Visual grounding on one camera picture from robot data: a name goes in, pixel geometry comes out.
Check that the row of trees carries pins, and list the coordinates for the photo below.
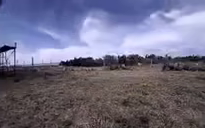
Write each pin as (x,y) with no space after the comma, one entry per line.
(123,60)

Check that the dry brown grass field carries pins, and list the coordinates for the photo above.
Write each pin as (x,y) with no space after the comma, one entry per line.
(100,100)

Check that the low bushes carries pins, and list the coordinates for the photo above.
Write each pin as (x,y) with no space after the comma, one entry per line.
(186,66)

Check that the thin dark post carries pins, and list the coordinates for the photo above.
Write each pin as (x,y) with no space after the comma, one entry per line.
(32,61)

